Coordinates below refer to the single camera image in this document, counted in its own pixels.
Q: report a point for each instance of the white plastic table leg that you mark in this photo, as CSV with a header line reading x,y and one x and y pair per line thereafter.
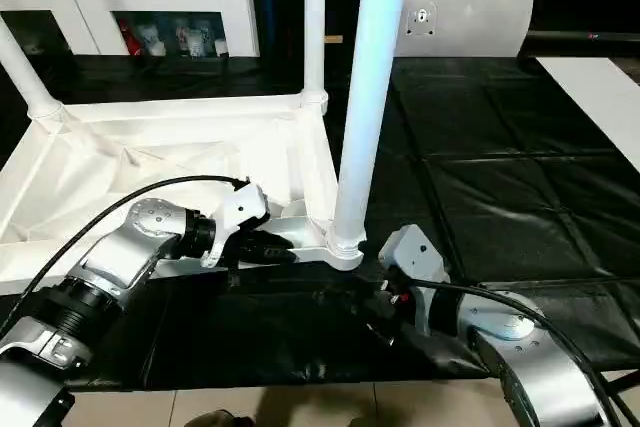
x,y
314,22
20,72
370,97

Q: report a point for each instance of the dark left robot foot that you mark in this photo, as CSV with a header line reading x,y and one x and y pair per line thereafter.
x,y
220,419

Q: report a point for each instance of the black bar with red mark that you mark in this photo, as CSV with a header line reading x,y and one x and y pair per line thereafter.
x,y
575,37

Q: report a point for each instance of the black tripod leg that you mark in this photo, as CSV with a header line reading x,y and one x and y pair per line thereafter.
x,y
620,382

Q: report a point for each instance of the black work mat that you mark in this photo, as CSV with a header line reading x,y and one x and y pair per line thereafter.
x,y
500,147

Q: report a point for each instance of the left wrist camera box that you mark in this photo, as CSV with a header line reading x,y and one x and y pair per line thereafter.
x,y
240,207

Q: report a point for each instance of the white plastic table top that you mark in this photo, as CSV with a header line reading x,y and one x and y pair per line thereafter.
x,y
150,112

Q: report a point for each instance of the dark right robot foot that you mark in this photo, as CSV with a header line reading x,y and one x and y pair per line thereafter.
x,y
361,421

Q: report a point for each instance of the dark robot foot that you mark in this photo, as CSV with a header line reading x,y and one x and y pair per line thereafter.
x,y
220,419
361,421

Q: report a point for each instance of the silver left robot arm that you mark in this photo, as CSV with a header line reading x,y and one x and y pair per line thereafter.
x,y
145,219

